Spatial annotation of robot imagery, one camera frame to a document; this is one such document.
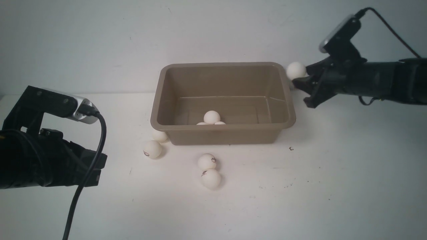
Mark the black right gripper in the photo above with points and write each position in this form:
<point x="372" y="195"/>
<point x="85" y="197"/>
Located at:
<point x="347" y="78"/>

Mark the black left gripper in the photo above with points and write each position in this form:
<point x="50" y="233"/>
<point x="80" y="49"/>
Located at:
<point x="68" y="161"/>

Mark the tan plastic bin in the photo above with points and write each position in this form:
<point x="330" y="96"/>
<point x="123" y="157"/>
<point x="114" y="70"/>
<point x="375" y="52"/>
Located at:
<point x="252" y="98"/>

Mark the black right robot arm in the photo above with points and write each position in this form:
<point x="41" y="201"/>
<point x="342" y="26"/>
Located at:
<point x="402" y="81"/>

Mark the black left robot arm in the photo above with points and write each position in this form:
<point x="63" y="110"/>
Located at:
<point x="45" y="160"/>

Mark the white ball under bin corner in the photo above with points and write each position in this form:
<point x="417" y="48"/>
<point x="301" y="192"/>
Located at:
<point x="159" y="136"/>

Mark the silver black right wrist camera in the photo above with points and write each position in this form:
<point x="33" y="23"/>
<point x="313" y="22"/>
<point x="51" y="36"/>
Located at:
<point x="338" y="43"/>

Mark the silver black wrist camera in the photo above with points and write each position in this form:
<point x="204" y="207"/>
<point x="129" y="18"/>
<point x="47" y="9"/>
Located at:
<point x="29" y="110"/>
<point x="338" y="43"/>

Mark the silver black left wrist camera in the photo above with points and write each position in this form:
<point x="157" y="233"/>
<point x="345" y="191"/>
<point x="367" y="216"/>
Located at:
<point x="29" y="110"/>

